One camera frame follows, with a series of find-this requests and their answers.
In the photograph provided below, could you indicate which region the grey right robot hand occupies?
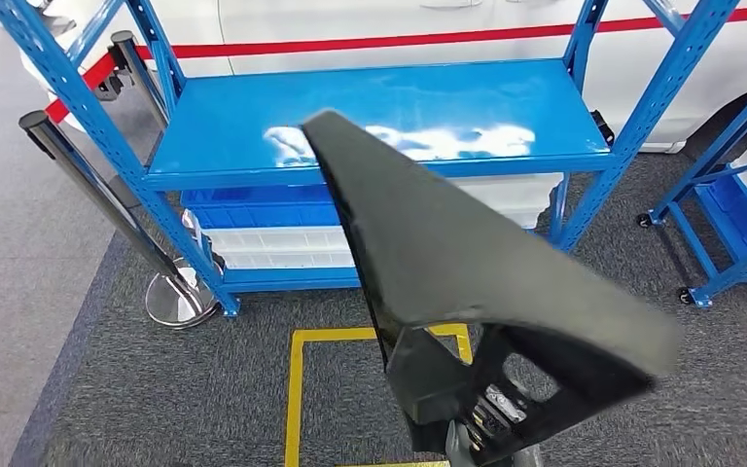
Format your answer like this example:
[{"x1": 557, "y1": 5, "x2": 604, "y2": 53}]
[{"x1": 444, "y1": 383, "x2": 547, "y2": 467}]

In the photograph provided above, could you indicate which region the black plastic plate panel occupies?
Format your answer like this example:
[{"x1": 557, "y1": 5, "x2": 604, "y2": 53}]
[{"x1": 301, "y1": 109, "x2": 681, "y2": 467}]

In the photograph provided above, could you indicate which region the blue wheeled shelf rack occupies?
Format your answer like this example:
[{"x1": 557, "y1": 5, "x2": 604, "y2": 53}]
[{"x1": 636, "y1": 64, "x2": 747, "y2": 309}]

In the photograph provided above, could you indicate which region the blue steel shelf rack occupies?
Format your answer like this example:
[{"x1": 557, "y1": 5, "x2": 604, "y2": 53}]
[{"x1": 0, "y1": 0, "x2": 742, "y2": 318}]

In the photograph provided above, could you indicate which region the yellow floor tape square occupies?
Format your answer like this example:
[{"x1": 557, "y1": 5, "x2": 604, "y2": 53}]
[{"x1": 284, "y1": 323, "x2": 475, "y2": 467}]

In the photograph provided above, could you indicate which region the blue plastic crate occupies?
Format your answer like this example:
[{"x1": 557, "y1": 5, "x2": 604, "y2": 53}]
[
  {"x1": 180, "y1": 183, "x2": 342, "y2": 230},
  {"x1": 695, "y1": 173, "x2": 747, "y2": 281}
]

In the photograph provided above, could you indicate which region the black ribbed wheel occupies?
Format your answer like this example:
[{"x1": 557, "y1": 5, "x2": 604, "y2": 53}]
[{"x1": 590, "y1": 109, "x2": 617, "y2": 148}]

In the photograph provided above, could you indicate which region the red barrier belt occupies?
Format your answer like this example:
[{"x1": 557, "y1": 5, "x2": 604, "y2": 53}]
[{"x1": 45, "y1": 5, "x2": 747, "y2": 124}]

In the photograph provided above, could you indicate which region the white car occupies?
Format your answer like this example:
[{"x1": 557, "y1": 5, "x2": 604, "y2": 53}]
[{"x1": 21, "y1": 0, "x2": 747, "y2": 154}]

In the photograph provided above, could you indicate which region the chrome base stanchion post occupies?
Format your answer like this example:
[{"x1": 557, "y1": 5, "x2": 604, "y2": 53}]
[{"x1": 18, "y1": 109, "x2": 220, "y2": 330}]

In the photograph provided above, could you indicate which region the black capped stanchion post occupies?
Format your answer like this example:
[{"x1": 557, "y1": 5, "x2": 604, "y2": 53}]
[{"x1": 109, "y1": 30, "x2": 172, "y2": 130}]

